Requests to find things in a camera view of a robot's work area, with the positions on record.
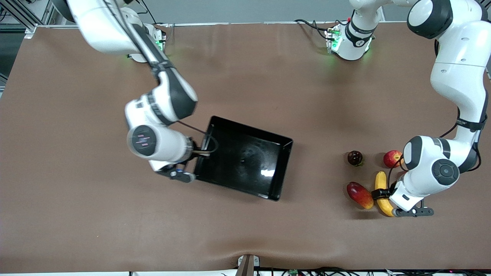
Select yellow banana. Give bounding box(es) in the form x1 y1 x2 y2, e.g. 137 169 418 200
374 171 396 218

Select small red yellow apple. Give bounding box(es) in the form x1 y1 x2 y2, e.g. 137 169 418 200
384 150 404 169

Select black plastic tray box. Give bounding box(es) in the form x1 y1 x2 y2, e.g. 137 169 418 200
193 116 294 202

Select red yellow mango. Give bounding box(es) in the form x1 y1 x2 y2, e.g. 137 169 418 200
346 182 375 210

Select dark purple plum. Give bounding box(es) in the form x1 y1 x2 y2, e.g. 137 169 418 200
347 150 364 167

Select brown table mat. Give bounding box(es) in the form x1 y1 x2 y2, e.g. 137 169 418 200
0 21 491 273

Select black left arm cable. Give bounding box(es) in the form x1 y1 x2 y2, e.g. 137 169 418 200
387 107 488 189

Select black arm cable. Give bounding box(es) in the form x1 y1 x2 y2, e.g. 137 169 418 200
387 107 488 189
115 0 220 154

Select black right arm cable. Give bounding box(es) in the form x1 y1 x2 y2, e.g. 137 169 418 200
115 0 220 154

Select grey camera stand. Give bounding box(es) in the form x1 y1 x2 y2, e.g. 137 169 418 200
236 254 260 276

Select black right base cable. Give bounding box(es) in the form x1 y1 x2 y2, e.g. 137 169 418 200
140 0 158 25

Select black base cable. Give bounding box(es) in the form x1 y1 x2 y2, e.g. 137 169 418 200
294 19 331 39
140 0 158 25

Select black left base cable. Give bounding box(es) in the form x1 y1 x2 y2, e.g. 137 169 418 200
294 19 331 39

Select aluminium frame profile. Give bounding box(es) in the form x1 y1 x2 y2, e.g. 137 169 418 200
0 0 59 39

